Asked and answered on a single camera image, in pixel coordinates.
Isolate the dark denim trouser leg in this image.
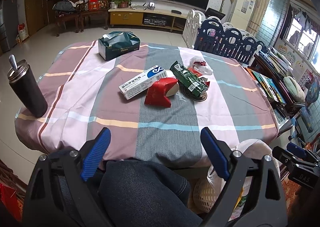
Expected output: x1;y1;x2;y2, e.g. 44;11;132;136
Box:
98;160;202;226

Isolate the potted green plant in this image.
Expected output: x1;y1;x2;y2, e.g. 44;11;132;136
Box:
111;0;132;9

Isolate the dark wooden armchair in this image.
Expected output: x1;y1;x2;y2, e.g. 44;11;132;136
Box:
79;0;110;32

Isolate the white lined trash basket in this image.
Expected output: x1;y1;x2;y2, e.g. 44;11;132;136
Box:
193;139;272;220

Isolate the yellow wooden TV cabinet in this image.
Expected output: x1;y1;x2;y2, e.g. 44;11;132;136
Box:
109;7;187;32

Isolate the red gift box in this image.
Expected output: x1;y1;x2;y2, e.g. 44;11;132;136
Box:
88;0;108;11

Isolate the white medicine box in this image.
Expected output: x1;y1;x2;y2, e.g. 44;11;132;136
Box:
119;65;167;100

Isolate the white air conditioner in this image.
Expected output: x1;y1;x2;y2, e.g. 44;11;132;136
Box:
228;0;256;30

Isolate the white plastic bag red scrap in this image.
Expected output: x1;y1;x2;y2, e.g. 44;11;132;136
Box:
189;56;213;75

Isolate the green beige cushion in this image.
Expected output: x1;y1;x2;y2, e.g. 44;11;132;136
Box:
283;76;305;103

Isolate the striped patchwork tablecloth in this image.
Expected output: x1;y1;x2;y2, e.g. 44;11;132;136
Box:
15;41;279;167

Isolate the green tissue pack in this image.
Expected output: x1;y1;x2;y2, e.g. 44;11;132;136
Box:
98;31;140;61

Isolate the brown round coaster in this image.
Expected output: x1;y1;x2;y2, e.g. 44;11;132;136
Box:
183;86;208;102

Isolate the black steel ashtray tumbler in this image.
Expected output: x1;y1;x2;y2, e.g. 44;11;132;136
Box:
7;54;48;118

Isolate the red snack wrapper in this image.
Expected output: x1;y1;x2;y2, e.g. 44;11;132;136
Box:
144;77;179;108

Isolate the dark wooden side table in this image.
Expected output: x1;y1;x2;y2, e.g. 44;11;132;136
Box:
249;53;304;119

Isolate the navy white baby fence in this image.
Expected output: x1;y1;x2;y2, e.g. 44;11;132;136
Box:
182;10;267;64

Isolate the green snack packet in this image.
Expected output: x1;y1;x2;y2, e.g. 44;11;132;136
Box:
170;61;208;97

